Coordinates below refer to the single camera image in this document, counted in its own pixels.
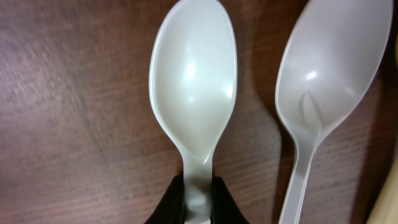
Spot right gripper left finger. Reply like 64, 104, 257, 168
144, 174, 185, 224

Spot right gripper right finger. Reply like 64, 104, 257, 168
210, 176, 249, 224

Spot white spoon wide handle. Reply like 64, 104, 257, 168
149, 0, 238, 223

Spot white spoon ridged bowl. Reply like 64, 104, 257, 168
275, 0, 394, 223

